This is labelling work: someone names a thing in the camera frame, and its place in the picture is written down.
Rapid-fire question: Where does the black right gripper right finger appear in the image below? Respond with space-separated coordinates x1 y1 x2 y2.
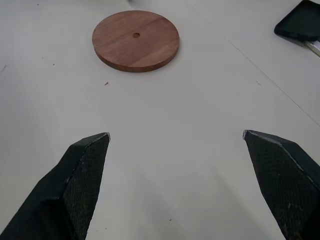
242 129 320 240

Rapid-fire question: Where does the round wooden base disc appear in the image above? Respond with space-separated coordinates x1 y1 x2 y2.
91 10 181 73

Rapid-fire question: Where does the black tray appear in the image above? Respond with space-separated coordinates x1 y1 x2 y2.
273 0 320 46

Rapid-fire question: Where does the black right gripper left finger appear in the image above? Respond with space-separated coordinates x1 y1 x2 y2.
0 132 111 240

